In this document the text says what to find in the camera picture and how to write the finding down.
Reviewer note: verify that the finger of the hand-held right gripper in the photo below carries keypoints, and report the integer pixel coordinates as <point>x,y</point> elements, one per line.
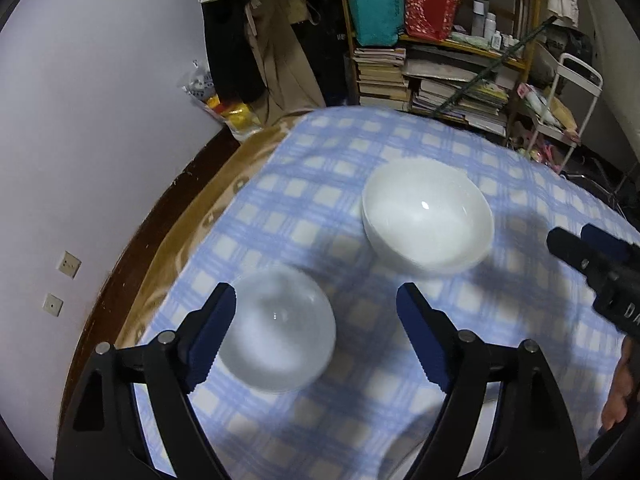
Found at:
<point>575,252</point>
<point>607,242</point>

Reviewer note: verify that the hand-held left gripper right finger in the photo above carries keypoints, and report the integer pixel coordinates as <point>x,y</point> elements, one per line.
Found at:
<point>420,330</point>

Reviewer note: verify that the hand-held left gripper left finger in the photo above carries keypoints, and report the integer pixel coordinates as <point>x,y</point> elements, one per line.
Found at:
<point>215,335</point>

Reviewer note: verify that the small white red band bowl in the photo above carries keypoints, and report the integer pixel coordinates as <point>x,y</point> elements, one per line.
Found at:
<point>280,330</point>

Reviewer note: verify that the large white cartoon print bowl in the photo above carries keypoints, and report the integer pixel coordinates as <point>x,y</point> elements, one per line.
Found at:
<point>425,220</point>

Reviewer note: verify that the person's right hand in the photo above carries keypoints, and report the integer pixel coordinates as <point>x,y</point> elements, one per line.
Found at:
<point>620,390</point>

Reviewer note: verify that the brown flower blanket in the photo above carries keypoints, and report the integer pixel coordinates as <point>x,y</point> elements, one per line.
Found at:
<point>200,200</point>

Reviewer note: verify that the white trolley cart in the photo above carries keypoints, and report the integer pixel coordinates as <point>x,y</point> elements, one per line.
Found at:
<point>590,80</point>

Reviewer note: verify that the black bag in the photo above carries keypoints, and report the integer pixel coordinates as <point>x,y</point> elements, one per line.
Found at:
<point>560,55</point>

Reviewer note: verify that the blue checked cloth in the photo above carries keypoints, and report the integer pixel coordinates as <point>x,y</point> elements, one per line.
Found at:
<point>320,160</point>

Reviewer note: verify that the black pole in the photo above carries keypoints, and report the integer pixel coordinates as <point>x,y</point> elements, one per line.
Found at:
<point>492,65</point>

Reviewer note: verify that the yellow red packets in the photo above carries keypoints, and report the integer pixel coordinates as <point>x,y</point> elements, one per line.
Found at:
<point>235,115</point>

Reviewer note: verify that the wooden shelf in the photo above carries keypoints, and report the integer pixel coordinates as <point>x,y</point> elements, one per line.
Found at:
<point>530,15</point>

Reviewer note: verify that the row of white bottles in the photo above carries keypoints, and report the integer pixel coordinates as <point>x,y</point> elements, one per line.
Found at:
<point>490,25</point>

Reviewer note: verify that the stack of old books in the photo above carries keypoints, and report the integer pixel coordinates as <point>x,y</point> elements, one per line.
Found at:
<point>380,80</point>

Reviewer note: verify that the beige coat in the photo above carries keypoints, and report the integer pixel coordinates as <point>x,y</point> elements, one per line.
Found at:
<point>285,60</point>

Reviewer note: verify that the red patterned bag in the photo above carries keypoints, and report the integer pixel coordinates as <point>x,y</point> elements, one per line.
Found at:
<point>430,7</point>

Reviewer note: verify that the teal bag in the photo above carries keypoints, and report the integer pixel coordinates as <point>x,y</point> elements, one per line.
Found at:
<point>375,10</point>

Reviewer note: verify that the white wall socket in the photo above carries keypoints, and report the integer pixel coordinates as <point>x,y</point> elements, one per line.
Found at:
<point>68,264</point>
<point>53,304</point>

